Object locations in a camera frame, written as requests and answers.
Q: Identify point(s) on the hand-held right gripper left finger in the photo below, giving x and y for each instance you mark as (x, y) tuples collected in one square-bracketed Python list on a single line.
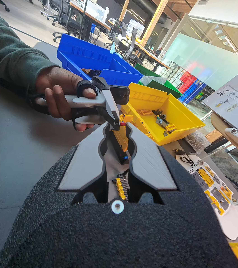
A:
[(81, 167)]

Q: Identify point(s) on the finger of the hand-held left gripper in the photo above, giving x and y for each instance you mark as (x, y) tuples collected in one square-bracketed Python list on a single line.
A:
[(112, 104)]

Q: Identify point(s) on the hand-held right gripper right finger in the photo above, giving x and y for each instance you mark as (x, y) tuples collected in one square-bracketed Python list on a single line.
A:
[(152, 167)]

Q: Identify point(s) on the lego instruction booklet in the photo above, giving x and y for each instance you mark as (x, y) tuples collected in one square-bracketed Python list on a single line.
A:
[(232, 94)]

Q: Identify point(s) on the person's left forearm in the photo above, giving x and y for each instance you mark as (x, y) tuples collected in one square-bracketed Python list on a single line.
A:
[(10, 54)]

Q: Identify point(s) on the orange lego beam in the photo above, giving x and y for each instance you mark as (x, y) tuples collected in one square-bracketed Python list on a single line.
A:
[(146, 112)]

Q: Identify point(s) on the yellow lego robot model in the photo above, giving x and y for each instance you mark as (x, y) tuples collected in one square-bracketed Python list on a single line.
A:
[(123, 138)]

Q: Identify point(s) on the grey ribbed lego subassembly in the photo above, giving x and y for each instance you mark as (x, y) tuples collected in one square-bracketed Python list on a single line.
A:
[(121, 186)]

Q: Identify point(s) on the tan and blue lego parts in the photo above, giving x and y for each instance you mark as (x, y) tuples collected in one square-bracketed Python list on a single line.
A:
[(90, 72)]

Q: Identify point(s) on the black lego parts cluster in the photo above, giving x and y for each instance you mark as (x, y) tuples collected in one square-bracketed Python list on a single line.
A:
[(158, 114)]

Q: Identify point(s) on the orange lego panel piece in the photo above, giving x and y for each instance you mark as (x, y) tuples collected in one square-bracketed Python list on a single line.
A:
[(170, 127)]

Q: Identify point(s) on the teal and grey lego piece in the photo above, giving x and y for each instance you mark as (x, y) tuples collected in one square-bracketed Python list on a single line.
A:
[(158, 121)]

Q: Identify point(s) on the lego sticker sheet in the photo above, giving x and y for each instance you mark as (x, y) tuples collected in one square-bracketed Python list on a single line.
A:
[(213, 188)]

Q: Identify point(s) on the person's left hand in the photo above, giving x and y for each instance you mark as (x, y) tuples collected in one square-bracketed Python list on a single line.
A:
[(56, 79)]

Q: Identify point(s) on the large bubble wrap sheet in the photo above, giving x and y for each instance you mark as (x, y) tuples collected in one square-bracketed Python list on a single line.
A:
[(150, 79)]

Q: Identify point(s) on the green plastic bin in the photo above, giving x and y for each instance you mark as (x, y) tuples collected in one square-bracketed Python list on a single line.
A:
[(144, 70), (162, 88)]

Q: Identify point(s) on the wooden office desk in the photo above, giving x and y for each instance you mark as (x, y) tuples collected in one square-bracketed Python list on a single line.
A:
[(152, 56), (102, 25)]

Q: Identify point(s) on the blue plastic bin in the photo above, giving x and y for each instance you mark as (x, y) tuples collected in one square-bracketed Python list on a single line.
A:
[(85, 56)]

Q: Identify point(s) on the small bubble wrap piece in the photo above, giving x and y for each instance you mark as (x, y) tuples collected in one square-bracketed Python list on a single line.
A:
[(197, 140)]

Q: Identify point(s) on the yellow plastic bin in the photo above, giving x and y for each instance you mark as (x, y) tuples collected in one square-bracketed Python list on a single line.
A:
[(183, 117)]

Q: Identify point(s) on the stack of coloured crates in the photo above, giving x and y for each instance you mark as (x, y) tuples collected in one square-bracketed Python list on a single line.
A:
[(190, 83)]

